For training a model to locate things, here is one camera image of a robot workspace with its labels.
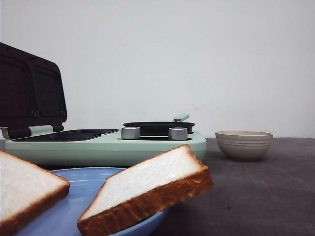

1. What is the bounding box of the bread slice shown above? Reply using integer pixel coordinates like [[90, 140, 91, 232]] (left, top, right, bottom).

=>
[[0, 151, 70, 236], [77, 144, 214, 236]]

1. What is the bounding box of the beige ribbed bowl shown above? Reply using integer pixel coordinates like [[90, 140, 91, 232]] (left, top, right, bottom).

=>
[[215, 131, 273, 161]]

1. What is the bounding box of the breakfast maker hinged lid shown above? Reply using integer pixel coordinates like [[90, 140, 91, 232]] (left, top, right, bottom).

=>
[[0, 43, 67, 139]]

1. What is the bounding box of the mint green breakfast maker base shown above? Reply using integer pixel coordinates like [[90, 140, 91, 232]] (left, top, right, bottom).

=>
[[4, 129, 207, 167]]

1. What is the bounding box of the black round frying pan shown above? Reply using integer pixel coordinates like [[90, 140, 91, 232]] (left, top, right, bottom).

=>
[[123, 113, 195, 136]]

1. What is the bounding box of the right silver control knob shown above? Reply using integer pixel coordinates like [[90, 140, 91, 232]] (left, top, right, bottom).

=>
[[168, 127, 188, 141]]

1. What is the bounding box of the silver control knob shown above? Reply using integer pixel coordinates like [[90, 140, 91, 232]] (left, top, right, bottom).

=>
[[121, 126, 141, 140], [168, 127, 188, 141]]

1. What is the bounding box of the left silver control knob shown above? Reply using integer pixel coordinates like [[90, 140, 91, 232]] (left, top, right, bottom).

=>
[[121, 126, 141, 140]]

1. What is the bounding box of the grey table cloth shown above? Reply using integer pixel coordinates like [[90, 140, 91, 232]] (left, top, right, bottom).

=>
[[154, 138, 315, 236]]

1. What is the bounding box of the blue plastic plate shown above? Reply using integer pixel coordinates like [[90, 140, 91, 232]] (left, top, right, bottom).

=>
[[15, 167, 171, 236]]

